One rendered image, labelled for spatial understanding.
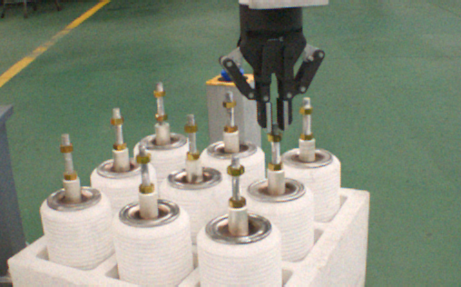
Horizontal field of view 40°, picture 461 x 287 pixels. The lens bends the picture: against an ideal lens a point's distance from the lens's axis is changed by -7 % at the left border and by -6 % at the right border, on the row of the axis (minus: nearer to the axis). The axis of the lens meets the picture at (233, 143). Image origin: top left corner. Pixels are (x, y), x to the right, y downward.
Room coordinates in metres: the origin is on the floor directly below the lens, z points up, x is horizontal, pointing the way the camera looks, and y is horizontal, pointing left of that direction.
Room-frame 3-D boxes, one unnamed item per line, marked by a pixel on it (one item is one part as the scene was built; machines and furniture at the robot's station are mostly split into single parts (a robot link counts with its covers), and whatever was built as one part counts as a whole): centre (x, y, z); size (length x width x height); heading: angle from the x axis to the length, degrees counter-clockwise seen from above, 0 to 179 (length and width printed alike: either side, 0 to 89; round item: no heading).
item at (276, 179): (0.79, -0.05, 0.26); 0.02 x 0.02 x 0.03
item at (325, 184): (0.90, -0.10, 0.16); 0.10 x 0.10 x 0.18
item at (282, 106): (0.79, -0.06, 0.35); 0.02 x 0.01 x 0.04; 16
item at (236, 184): (0.68, 0.00, 0.30); 0.01 x 0.01 x 0.08; 30
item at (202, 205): (0.84, 0.05, 0.16); 0.10 x 0.10 x 0.18
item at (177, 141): (1.00, 0.11, 0.25); 0.08 x 0.08 x 0.01
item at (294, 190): (0.79, -0.05, 0.25); 0.08 x 0.08 x 0.01
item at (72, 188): (0.79, 0.21, 0.26); 0.02 x 0.02 x 0.03
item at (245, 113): (1.13, 0.00, 0.16); 0.07 x 0.07 x 0.31; 64
